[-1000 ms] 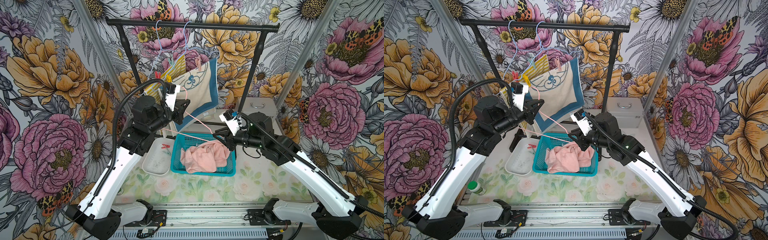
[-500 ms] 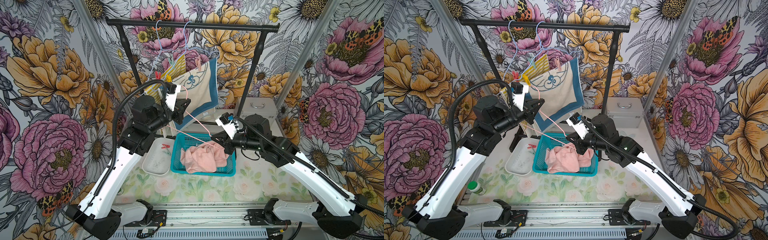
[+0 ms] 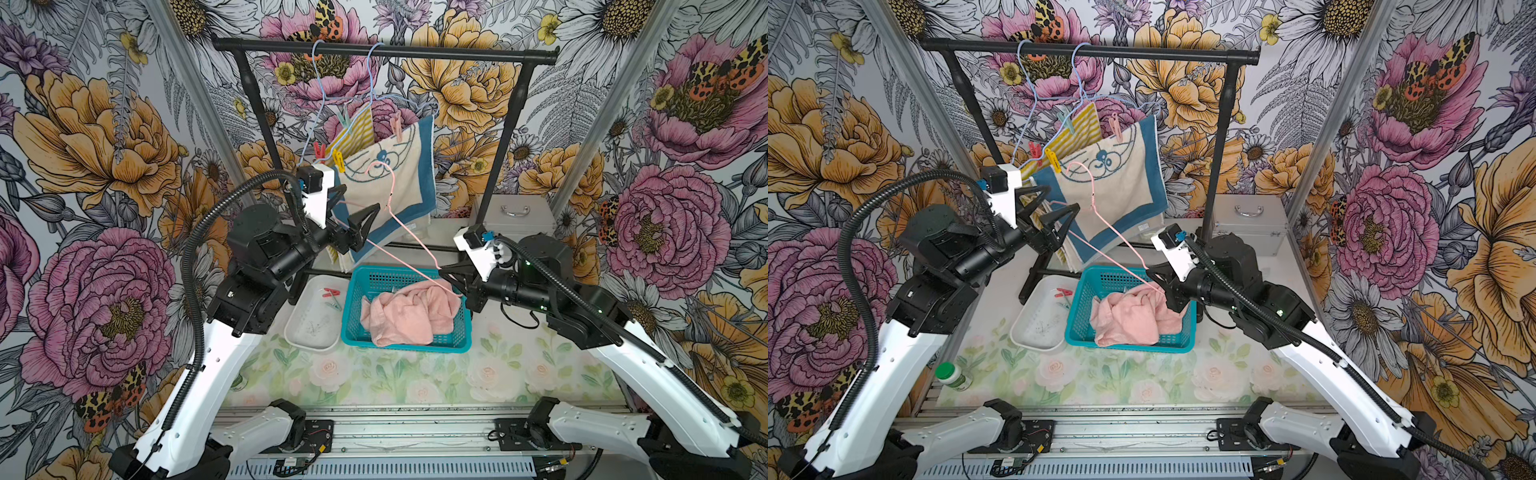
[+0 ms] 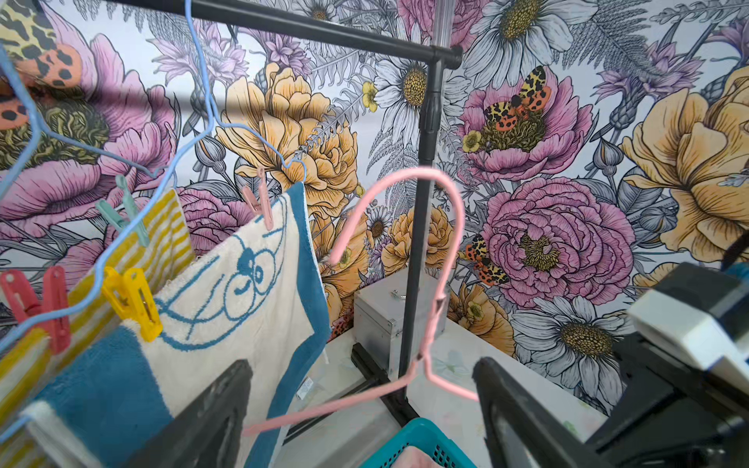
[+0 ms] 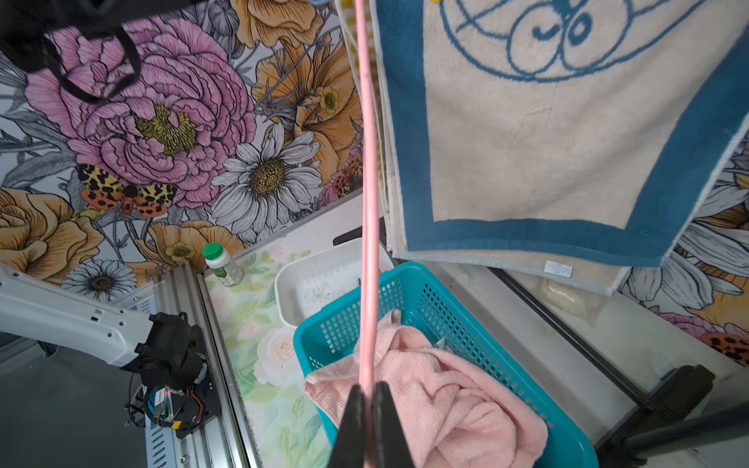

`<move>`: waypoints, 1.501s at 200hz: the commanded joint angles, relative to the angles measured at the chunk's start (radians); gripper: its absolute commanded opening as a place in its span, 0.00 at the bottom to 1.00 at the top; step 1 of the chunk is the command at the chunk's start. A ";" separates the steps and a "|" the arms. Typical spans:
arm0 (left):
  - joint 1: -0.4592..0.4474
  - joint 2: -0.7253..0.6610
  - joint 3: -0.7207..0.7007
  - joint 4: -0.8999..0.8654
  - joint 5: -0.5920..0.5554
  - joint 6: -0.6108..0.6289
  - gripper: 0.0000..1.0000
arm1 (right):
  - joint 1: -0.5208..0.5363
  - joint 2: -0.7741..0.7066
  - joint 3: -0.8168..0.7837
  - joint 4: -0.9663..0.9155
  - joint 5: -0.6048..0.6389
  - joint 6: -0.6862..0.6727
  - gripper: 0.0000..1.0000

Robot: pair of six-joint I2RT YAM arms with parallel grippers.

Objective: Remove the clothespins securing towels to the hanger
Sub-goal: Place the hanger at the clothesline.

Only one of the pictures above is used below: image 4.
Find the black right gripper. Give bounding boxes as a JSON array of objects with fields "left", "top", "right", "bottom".
[{"left": 586, "top": 333, "right": 748, "bottom": 467}]

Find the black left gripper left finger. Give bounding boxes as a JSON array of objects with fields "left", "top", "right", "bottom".
[{"left": 119, "top": 359, "right": 253, "bottom": 467}]

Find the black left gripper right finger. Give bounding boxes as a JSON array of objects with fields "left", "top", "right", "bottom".
[{"left": 473, "top": 357, "right": 611, "bottom": 467}]

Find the teal plastic basket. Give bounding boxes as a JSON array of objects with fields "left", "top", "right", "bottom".
[{"left": 362, "top": 417, "right": 476, "bottom": 468}]

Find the pink wire hanger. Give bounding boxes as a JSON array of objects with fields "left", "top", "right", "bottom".
[{"left": 241, "top": 166, "right": 482, "bottom": 439}]

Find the black clothes rack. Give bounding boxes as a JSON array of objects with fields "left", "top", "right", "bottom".
[{"left": 136, "top": 1, "right": 479, "bottom": 437}]

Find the blue and beige towel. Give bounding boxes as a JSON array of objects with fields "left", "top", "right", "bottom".
[{"left": 23, "top": 183, "right": 331, "bottom": 467}]

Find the pink clothespin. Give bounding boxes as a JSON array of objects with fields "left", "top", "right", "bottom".
[{"left": 241, "top": 168, "right": 274, "bottom": 232}]

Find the pink towel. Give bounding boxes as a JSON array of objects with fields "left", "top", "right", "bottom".
[{"left": 391, "top": 446, "right": 441, "bottom": 468}]

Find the silver aluminium case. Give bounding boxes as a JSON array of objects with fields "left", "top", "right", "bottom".
[{"left": 353, "top": 269, "right": 438, "bottom": 381}]

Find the yellow striped towel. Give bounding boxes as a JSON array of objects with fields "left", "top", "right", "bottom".
[{"left": 0, "top": 188, "right": 197, "bottom": 468}]

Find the red clothespin on yellow towel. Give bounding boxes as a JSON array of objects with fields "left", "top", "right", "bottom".
[{"left": 1, "top": 266, "right": 72, "bottom": 355}]

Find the green clothespin on yellow towel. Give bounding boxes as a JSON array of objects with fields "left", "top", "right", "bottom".
[{"left": 94, "top": 174, "right": 151, "bottom": 248}]

